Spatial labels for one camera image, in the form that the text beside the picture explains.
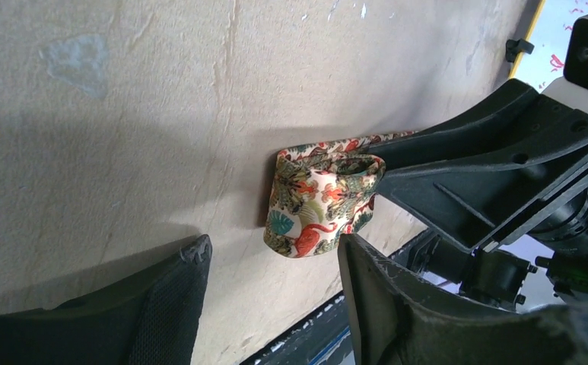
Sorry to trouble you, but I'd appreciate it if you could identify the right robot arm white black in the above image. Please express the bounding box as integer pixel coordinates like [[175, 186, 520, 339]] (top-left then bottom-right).
[[370, 15, 588, 310]]

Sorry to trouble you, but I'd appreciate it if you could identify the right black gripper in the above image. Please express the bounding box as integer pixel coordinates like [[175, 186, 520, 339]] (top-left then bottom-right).
[[368, 79, 588, 310]]

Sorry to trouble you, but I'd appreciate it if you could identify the black whiteboard clip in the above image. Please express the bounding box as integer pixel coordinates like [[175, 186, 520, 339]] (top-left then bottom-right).
[[504, 38, 535, 63]]

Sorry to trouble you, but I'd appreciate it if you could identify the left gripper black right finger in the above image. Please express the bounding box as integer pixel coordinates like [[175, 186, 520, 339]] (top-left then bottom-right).
[[338, 234, 588, 364]]

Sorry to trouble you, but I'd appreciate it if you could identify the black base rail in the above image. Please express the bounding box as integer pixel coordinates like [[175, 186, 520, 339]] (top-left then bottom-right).
[[242, 292, 354, 364]]

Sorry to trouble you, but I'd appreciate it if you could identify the yellow framed whiteboard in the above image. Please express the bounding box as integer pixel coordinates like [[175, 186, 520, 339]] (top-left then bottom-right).
[[508, 1, 588, 91]]

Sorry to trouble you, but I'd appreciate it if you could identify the paisley orange green tie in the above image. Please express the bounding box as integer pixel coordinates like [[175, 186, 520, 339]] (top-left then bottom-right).
[[263, 132, 408, 259]]

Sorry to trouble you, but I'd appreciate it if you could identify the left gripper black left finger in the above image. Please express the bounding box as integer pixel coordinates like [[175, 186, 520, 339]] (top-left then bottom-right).
[[0, 234, 212, 364]]

